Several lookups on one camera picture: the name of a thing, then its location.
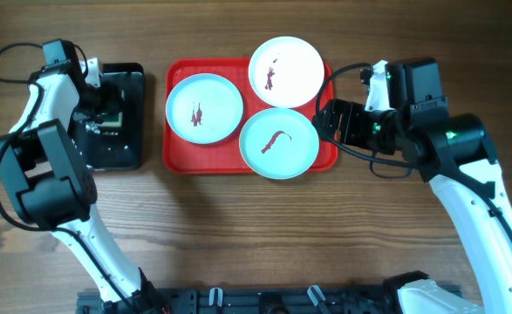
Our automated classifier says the green yellow sponge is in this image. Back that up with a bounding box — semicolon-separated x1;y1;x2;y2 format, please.
96;90;125;129

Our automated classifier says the light blue plate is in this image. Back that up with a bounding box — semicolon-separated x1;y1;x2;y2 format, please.
166;73;244;145

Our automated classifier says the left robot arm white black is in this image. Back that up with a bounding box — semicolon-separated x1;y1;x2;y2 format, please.
0;39;172;313

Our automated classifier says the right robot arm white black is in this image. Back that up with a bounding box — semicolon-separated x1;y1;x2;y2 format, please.
312;58;512;313

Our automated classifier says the black plastic tray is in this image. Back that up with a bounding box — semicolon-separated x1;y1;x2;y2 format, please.
69;63;146;171

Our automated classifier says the light green plate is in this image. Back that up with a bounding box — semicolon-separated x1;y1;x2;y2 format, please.
239;108;320;180

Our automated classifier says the white plate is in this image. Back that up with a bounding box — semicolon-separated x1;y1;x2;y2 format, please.
248;37;324;108

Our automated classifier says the black mounting rail base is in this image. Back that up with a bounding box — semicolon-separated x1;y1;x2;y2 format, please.
75;283;463;314

